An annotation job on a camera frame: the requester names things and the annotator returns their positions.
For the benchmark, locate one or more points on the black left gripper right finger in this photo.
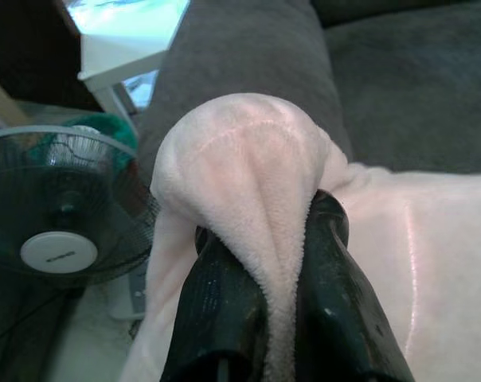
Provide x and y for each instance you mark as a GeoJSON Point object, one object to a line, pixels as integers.
{"type": "Point", "coordinates": [340, 318]}

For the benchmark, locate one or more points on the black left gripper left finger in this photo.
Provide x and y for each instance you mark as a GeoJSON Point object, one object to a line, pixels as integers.
{"type": "Point", "coordinates": [216, 318]}

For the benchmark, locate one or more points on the pink plush pillow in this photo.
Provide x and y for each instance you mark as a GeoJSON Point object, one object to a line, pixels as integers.
{"type": "Point", "coordinates": [244, 167]}

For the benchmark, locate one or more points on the black and white floor fan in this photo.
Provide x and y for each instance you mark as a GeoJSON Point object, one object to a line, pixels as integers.
{"type": "Point", "coordinates": [57, 252]}

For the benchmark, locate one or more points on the dark grey fabric sofa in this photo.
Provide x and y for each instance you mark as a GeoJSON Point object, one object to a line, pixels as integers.
{"type": "Point", "coordinates": [403, 99]}

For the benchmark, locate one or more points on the teal basket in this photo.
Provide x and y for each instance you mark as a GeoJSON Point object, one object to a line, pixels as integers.
{"type": "Point", "coordinates": [117, 127]}

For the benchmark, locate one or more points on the white side table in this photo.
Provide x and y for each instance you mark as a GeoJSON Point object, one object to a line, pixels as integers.
{"type": "Point", "coordinates": [121, 51]}

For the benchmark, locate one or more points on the dark wooden cabinet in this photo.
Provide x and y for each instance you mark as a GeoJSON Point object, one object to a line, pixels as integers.
{"type": "Point", "coordinates": [29, 40]}

